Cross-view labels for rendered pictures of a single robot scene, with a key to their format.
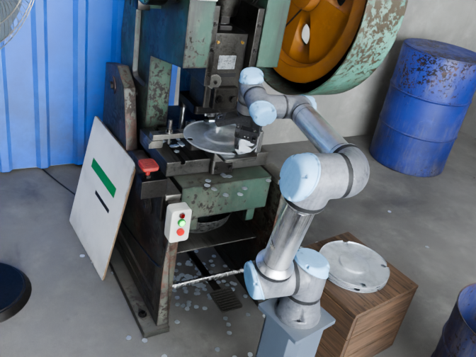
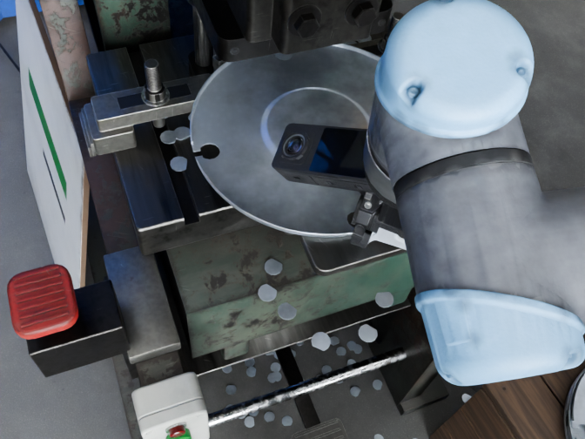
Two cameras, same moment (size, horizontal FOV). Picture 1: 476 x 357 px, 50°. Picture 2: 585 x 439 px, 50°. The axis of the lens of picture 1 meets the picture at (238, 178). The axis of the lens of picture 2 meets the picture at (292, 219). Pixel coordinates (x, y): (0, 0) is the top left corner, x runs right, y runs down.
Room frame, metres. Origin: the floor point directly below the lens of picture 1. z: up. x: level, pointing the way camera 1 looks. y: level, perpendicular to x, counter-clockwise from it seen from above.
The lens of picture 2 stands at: (1.30, 0.06, 1.33)
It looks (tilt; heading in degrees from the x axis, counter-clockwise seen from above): 57 degrees down; 5
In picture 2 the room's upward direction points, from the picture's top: 9 degrees clockwise
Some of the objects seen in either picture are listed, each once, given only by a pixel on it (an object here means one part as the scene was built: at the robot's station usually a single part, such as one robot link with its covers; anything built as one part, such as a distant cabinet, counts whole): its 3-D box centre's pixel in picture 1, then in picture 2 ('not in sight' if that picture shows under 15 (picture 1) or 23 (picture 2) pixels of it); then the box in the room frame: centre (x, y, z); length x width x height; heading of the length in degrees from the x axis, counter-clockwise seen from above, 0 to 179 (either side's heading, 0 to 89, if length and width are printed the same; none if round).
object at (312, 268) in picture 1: (306, 273); not in sight; (1.26, -0.26, 0.62); 0.13 x 0.12 x 0.14; 115
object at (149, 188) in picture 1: (150, 197); (87, 346); (1.52, 0.30, 0.62); 0.10 x 0.06 x 0.20; 124
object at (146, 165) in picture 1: (147, 172); (50, 313); (1.51, 0.31, 0.72); 0.07 x 0.06 x 0.08; 34
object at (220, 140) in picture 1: (220, 136); (318, 128); (1.78, 0.09, 0.78); 0.29 x 0.29 x 0.01
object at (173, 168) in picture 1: (203, 146); (274, 112); (1.89, 0.16, 0.68); 0.45 x 0.30 x 0.06; 124
